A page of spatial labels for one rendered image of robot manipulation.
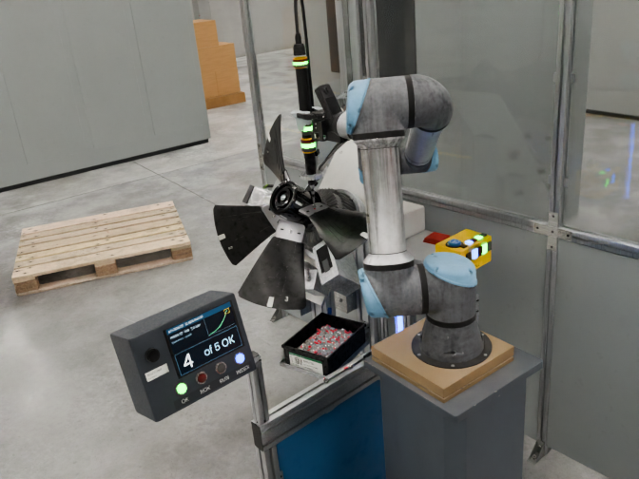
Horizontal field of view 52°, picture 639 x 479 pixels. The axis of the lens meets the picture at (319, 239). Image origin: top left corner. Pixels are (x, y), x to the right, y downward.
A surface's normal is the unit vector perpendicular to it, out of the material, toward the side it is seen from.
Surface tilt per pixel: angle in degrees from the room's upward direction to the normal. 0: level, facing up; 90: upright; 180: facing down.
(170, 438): 0
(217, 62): 90
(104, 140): 90
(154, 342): 75
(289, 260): 50
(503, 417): 90
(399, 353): 0
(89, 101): 90
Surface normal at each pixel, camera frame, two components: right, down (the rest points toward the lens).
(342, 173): -0.63, -0.34
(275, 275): -0.04, -0.29
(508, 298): -0.75, 0.32
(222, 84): 0.58, 0.27
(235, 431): -0.09, -0.92
